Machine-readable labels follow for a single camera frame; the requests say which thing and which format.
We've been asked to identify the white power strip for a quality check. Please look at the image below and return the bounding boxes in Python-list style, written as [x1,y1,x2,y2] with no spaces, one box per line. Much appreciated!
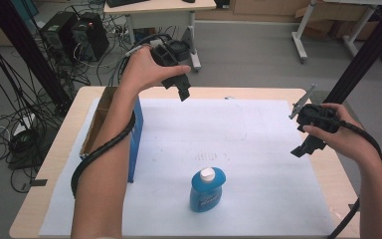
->
[12,113,37,136]

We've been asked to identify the black computer tower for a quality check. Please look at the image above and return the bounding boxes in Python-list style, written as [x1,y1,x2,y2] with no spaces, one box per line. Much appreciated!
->
[71,12,110,63]
[39,11,80,66]

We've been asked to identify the white table leg frame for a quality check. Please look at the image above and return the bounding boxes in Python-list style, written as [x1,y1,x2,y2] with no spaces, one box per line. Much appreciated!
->
[290,0,381,65]

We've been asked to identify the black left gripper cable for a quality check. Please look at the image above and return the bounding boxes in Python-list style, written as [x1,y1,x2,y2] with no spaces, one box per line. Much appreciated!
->
[70,112,137,198]

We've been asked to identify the blue bottle with white cap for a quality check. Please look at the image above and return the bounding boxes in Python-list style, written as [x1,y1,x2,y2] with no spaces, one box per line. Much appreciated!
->
[189,166,228,214]

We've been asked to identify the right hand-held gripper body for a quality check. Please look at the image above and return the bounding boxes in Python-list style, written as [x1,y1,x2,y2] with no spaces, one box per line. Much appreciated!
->
[287,84,341,134]

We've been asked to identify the black keyboard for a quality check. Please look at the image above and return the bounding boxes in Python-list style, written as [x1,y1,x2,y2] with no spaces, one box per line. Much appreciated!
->
[105,0,151,9]

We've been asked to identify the black metal frame post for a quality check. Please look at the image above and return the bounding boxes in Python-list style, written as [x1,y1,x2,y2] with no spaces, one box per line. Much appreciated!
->
[0,0,73,114]
[322,0,382,105]

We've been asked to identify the tangle of black floor cables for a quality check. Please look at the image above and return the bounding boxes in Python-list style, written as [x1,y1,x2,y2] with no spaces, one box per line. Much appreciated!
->
[0,19,81,194]

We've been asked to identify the person's right hand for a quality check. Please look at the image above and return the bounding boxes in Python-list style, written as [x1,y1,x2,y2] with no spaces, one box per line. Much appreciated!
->
[301,103,382,167]

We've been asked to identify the brown cardboard boxes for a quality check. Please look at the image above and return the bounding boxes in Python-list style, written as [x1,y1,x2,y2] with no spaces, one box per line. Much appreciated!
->
[293,2,380,42]

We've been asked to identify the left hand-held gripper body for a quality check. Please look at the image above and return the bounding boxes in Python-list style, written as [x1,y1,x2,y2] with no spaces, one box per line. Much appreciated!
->
[124,34,192,90]

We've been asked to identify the person's left hand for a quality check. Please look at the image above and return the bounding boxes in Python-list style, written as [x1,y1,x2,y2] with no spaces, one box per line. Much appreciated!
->
[118,45,192,98]

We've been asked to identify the light wooden desk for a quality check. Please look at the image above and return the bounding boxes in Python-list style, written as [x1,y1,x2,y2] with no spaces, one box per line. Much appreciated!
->
[102,0,218,73]

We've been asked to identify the blue cardboard box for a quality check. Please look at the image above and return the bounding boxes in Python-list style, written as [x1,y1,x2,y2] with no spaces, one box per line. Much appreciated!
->
[79,86,145,184]

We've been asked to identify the white paper sheet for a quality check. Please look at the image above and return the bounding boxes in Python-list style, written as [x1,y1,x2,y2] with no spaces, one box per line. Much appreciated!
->
[39,97,336,237]

